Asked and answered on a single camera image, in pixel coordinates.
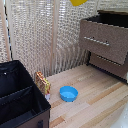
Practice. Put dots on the beige woven folding screen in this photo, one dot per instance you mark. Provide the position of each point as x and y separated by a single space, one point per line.
30 33

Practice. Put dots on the black fabric storage box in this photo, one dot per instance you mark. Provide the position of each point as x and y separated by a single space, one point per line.
20 100

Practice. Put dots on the dark drawer cabinet frame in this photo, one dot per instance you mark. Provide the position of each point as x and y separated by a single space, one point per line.
113 12

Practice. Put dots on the orange snack box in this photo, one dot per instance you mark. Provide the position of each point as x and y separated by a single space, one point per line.
42 83

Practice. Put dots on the yellow plastic bowl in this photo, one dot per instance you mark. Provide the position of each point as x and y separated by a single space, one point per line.
78 2

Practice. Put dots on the blue plastic bowl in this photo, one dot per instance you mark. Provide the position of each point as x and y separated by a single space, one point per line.
68 93

